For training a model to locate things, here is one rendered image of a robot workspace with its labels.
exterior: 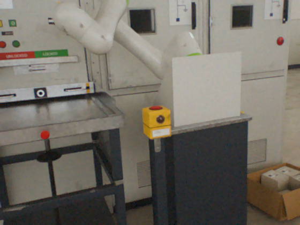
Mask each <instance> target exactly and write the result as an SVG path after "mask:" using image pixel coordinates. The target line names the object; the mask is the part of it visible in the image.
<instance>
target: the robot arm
mask: <svg viewBox="0 0 300 225"><path fill-rule="evenodd" d="M129 3H130V0H100V2H99V3H98V4H97V6H96V7H95V9H94V10H93V12H92V15H91V17H90V16H89V15H88V14H87V13H86V12H85V11H84V10H83V9H82V8H81V7H80V6H79V5H78V4H76V3H74V2H72V1H63V2H59V3H58V4H57V5H56V6H55V8H54V10H53V16H52V17H53V18H48V24H50V25H56V26H57V28H58V29H60V30H61V31H62V32H64V33H66V34H67V36H71V37H72V38H74V39H75V40H77V41H78V42H79V43H81V45H83V46H84V47H85V48H86V49H87V50H88V51H89V52H91V53H93V54H95V55H103V54H106V53H107V52H108V51H109V50H110V49H111V47H112V45H113V40H115V41H116V42H118V43H119V44H120V45H122V46H123V47H124V48H126V49H127V50H128V51H130V52H131V53H132V54H133V55H135V56H136V57H137V58H138V59H139V60H140V61H142V63H144V64H145V66H147V67H148V69H150V71H151V72H153V74H154V75H156V77H158V78H159V79H161V80H163V79H164V76H165V74H166V71H167V68H168V66H169V64H170V61H171V59H172V58H173V57H186V56H197V55H203V54H202V52H201V50H200V48H199V46H198V44H197V42H196V39H195V38H194V36H193V34H192V33H189V32H181V33H178V34H176V36H174V37H173V39H172V40H171V41H170V43H169V44H168V46H167V48H166V49H165V51H160V50H158V49H156V48H155V47H154V46H153V45H151V44H150V43H148V42H147V41H146V40H144V39H143V38H142V37H141V36H139V34H137V33H136V32H135V31H134V30H133V29H131V28H130V27H129V26H128V25H127V24H126V23H125V22H124V21H123V20H122V19H121V17H122V16H123V14H124V13H125V12H126V10H127V6H128V5H129Z"/></svg>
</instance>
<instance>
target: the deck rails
mask: <svg viewBox="0 0 300 225"><path fill-rule="evenodd" d="M93 85H94V93H87V95H88V96H90V98H91V99H93V101H94V102H95V103H96V104H97V105H98V106H99V107H100V108H101V110H103V111H104V112H105V113H106V115H107V116H115V115H118V114H117V112H116V102H115V98H114V97H113V96H111V95H110V94H109V93H107V92H106V91H104V90H103V89H102V88H100V87H99V86H98V85H96V84H95V83H93ZM114 102H115V104H114Z"/></svg>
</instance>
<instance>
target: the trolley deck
mask: <svg viewBox="0 0 300 225"><path fill-rule="evenodd" d="M116 112H117V114H118V115H115V116H107V115H106V113H105V112H104V111H103V110H101V108H100V107H99V106H98V105H97V104H96V103H95V102H94V101H93V99H91V98H90V96H88V95H87V93H85V94H77V95H65V96H57V97H49V98H39V99H32V100H19V101H11V102H3V103H0V146H8V145H14V144H21V143H27V142H34V141H39V140H45V139H42V138H41V137H40V133H41V132H42V131H43V130H47V131H48V132H49V138H48V139H51V138H60V137H66V136H72V135H79V134H85V133H91V132H100V131H105V130H111V129H120V128H125V118H124V113H123V112H122V111H121V110H119V109H118V108H117V107H116Z"/></svg>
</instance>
